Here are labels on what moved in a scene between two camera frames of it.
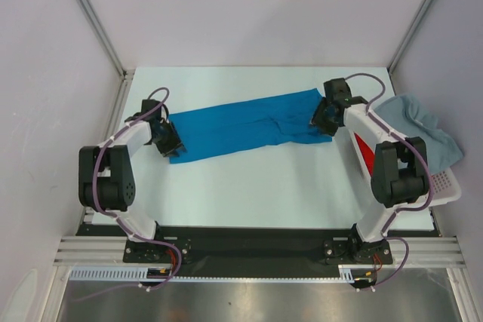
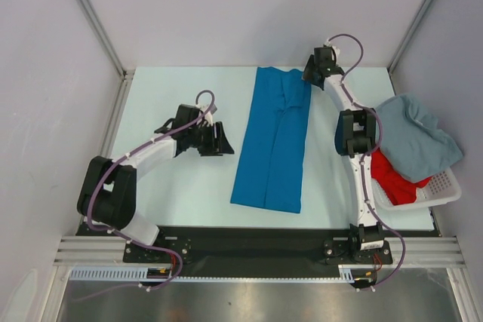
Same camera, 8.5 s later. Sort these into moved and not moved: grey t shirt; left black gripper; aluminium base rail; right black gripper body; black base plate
Moved: right black gripper body; left black gripper
Not moved: aluminium base rail; black base plate; grey t shirt
